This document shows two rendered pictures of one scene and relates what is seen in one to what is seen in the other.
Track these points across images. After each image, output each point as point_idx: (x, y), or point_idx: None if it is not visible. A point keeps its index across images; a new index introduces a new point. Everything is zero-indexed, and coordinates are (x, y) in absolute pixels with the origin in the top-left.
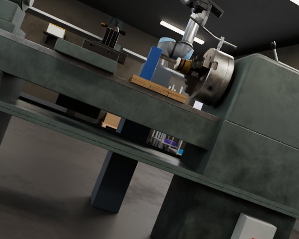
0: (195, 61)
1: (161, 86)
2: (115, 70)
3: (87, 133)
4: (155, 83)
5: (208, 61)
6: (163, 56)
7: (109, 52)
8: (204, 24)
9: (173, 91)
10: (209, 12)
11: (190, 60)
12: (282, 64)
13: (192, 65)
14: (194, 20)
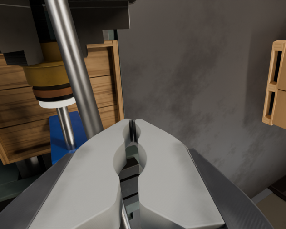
0: (23, 41)
1: (121, 89)
2: (131, 147)
3: (124, 114)
4: (122, 99)
5: (129, 12)
6: (74, 138)
7: (121, 181)
8: (130, 119)
9: (119, 67)
10: (231, 191)
11: (49, 66)
12: None
13: (87, 53)
14: None
